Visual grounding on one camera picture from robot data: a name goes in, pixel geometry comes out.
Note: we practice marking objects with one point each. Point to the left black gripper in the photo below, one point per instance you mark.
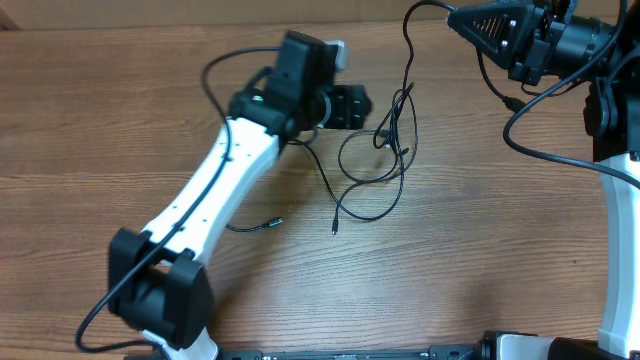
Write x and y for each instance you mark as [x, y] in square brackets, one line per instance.
[351, 106]

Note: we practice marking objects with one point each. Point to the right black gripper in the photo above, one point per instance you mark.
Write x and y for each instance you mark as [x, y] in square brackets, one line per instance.
[499, 43]

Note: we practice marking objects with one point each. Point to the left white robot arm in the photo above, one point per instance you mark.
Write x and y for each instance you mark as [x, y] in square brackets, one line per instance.
[157, 278]

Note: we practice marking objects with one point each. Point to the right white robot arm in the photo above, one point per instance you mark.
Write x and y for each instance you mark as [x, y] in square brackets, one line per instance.
[607, 58]

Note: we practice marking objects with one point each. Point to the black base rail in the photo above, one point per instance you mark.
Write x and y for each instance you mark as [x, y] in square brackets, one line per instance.
[390, 352]

